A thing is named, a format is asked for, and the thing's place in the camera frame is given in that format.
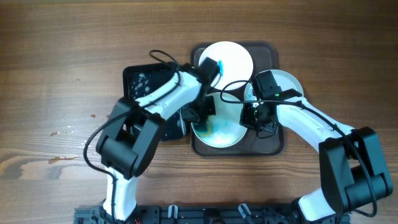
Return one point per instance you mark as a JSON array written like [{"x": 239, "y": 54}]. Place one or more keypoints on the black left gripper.
[{"x": 188, "y": 116}]

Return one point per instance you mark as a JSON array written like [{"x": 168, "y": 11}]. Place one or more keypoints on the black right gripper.
[{"x": 246, "y": 121}]

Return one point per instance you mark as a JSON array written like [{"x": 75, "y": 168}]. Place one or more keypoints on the white plate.
[{"x": 229, "y": 130}]

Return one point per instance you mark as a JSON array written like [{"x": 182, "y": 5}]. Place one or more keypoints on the light blue shallow plate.
[{"x": 284, "y": 79}]

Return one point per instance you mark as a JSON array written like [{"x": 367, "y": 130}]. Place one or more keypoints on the white plate stain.
[{"x": 236, "y": 62}]

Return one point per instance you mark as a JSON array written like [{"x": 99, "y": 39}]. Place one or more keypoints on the green yellow sponge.
[{"x": 206, "y": 127}]

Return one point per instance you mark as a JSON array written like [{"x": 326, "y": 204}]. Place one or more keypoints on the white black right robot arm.
[{"x": 353, "y": 169}]

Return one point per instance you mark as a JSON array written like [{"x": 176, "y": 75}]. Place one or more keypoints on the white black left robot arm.
[{"x": 127, "y": 142}]

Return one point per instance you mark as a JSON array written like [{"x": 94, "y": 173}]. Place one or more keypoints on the dark brown serving tray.
[{"x": 264, "y": 57}]

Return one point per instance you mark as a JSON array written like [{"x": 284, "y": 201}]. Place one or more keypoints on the black water tub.
[{"x": 142, "y": 80}]

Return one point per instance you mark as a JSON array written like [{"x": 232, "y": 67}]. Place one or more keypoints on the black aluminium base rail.
[{"x": 265, "y": 214}]

